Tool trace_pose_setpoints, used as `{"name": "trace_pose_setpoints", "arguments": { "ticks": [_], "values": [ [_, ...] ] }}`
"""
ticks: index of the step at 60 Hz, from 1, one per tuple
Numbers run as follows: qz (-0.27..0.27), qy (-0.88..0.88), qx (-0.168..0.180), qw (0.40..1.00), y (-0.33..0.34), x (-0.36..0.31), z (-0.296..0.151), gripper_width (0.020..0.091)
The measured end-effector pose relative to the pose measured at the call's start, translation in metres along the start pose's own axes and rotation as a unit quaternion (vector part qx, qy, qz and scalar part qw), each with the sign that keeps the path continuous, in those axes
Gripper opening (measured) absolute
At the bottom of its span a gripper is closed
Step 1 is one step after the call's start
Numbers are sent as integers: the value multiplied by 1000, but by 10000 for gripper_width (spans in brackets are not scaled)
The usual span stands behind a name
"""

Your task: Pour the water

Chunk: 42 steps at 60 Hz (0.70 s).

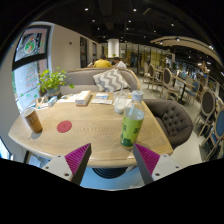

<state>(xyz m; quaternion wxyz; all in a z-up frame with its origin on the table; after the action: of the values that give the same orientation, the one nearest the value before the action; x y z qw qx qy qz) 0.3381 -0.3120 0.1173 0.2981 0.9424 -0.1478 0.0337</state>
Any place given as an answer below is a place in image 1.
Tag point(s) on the grey curved sofa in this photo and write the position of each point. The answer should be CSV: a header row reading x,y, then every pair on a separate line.
x,y
80,78

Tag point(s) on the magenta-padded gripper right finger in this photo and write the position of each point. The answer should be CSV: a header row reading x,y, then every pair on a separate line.
x,y
165,165

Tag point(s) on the small light blue box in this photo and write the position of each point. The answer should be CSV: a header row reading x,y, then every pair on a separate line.
x,y
52,101

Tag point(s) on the white printed leaflet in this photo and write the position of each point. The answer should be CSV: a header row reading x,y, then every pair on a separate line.
x,y
68,98

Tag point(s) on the blue and white card pack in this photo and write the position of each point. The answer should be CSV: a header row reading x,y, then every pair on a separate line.
x,y
102,96

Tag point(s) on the flat round red coaster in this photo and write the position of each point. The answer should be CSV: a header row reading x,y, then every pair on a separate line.
x,y
64,126

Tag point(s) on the brown paper cup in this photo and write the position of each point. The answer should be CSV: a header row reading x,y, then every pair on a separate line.
x,y
33,121

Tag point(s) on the dark grey tufted armchair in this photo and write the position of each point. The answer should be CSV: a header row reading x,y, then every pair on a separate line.
x,y
173,118

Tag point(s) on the grey white chevron pillow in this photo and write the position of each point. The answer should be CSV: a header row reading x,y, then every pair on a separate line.
x,y
110,80

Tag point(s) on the clear bottle with green label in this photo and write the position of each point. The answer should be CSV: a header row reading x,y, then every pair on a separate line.
x,y
131,128

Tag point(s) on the clear plastic cup with straw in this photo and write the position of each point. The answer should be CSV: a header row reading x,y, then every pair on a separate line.
x,y
120,105

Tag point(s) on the white tissue box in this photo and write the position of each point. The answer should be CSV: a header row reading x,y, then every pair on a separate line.
x,y
82,98

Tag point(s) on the group of dining chairs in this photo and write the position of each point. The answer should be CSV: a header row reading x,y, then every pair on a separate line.
x,y
205,100

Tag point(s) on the person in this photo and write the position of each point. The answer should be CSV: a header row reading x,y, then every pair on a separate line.
x,y
102,63
120,64
90,63

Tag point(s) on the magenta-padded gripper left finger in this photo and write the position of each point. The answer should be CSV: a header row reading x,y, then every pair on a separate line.
x,y
58,165

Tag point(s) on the ceiling spot lights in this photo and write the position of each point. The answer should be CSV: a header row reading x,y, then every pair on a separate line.
x,y
86,9

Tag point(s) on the white paper sheet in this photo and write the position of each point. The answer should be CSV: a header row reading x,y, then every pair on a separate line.
x,y
101,101

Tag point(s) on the food picture window poster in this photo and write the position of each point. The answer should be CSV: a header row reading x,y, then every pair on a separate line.
x,y
30,45

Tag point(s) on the green potted plant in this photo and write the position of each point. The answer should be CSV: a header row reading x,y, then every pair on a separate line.
x,y
51,80

